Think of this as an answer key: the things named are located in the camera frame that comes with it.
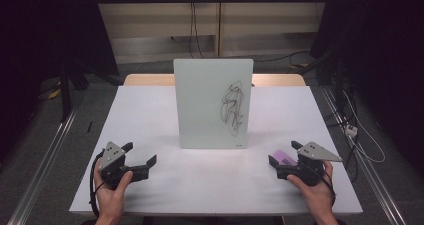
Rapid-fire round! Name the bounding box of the purple eraser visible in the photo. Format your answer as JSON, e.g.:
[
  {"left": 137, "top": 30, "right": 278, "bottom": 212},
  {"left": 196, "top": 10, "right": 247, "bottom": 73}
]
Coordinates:
[{"left": 271, "top": 149, "right": 299, "bottom": 167}]

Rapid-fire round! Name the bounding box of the white table cover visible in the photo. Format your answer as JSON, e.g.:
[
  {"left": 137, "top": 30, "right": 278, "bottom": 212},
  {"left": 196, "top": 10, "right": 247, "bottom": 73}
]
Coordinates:
[{"left": 68, "top": 85, "right": 364, "bottom": 217}]

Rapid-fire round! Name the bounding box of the dark curtain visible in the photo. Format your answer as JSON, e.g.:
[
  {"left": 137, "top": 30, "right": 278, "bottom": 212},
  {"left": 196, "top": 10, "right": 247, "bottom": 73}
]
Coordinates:
[
  {"left": 0, "top": 0, "right": 120, "bottom": 161},
  {"left": 309, "top": 0, "right": 424, "bottom": 174}
]

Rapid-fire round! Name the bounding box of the glass whiteboard with wire stand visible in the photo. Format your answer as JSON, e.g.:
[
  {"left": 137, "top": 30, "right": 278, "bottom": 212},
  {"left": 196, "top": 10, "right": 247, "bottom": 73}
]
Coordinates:
[{"left": 173, "top": 58, "right": 255, "bottom": 150}]

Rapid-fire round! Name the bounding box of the person's right hand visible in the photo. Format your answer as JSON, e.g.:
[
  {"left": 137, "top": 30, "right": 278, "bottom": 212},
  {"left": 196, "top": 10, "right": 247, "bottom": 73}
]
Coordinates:
[{"left": 286, "top": 160, "right": 336, "bottom": 220}]

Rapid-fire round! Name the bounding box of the yellow object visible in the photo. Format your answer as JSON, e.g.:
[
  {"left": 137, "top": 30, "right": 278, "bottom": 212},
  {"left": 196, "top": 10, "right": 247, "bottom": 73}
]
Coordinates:
[{"left": 47, "top": 80, "right": 63, "bottom": 100}]

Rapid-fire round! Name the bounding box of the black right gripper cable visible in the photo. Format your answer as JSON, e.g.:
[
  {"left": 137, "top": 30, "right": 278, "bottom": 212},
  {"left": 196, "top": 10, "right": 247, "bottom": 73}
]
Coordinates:
[{"left": 313, "top": 166, "right": 337, "bottom": 208}]

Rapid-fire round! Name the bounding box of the long black floor cable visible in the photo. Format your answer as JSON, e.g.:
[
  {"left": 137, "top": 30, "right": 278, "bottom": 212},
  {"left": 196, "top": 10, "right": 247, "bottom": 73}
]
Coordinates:
[{"left": 252, "top": 50, "right": 312, "bottom": 64}]

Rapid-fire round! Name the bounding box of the white power strip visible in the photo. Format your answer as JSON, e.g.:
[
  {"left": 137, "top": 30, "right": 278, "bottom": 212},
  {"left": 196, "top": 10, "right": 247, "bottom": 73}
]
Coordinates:
[{"left": 344, "top": 124, "right": 359, "bottom": 138}]

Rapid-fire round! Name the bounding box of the black metal stand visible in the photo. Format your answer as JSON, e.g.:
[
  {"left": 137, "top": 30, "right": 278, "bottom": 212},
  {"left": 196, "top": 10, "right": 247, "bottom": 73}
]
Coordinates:
[
  {"left": 58, "top": 61, "right": 123, "bottom": 123},
  {"left": 299, "top": 50, "right": 348, "bottom": 113}
]

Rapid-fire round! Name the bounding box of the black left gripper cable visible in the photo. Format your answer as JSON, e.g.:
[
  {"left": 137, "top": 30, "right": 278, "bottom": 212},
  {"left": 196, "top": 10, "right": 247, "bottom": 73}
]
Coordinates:
[{"left": 88, "top": 149, "right": 106, "bottom": 219}]

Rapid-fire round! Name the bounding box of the black hanging cable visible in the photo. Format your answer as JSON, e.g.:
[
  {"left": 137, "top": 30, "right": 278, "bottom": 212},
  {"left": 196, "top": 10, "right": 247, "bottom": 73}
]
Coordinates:
[
  {"left": 188, "top": 1, "right": 195, "bottom": 59},
  {"left": 192, "top": 1, "right": 205, "bottom": 59}
]

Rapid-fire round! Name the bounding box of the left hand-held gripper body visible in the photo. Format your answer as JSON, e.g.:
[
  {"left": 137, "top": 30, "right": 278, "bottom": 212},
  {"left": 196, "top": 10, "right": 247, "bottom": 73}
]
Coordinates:
[{"left": 98, "top": 141, "right": 150, "bottom": 190}]

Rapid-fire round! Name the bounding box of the person's left hand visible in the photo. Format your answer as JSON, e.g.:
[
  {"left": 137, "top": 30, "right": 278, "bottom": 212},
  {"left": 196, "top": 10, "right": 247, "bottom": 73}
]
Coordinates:
[{"left": 93, "top": 158, "right": 135, "bottom": 220}]

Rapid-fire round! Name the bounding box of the metal floor rail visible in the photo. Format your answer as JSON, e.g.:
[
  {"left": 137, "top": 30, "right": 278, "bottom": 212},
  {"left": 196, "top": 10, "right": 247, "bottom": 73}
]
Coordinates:
[
  {"left": 6, "top": 107, "right": 80, "bottom": 225},
  {"left": 320, "top": 86, "right": 407, "bottom": 225}
]

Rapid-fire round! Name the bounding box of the white cable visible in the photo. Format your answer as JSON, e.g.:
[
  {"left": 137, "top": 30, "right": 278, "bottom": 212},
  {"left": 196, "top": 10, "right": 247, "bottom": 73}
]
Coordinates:
[{"left": 342, "top": 90, "right": 387, "bottom": 164}]

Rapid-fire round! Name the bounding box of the wooden table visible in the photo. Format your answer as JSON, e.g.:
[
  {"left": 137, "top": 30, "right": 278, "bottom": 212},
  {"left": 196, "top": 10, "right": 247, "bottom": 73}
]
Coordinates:
[{"left": 123, "top": 72, "right": 307, "bottom": 88}]

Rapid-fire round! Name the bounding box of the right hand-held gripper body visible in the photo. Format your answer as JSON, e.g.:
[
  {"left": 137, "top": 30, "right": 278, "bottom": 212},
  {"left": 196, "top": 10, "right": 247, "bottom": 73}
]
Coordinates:
[{"left": 276, "top": 141, "right": 344, "bottom": 187}]

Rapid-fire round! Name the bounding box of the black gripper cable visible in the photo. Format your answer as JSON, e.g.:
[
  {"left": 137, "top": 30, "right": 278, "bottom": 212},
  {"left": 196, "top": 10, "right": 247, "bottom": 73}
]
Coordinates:
[
  {"left": 313, "top": 166, "right": 337, "bottom": 208},
  {"left": 88, "top": 149, "right": 106, "bottom": 219}
]

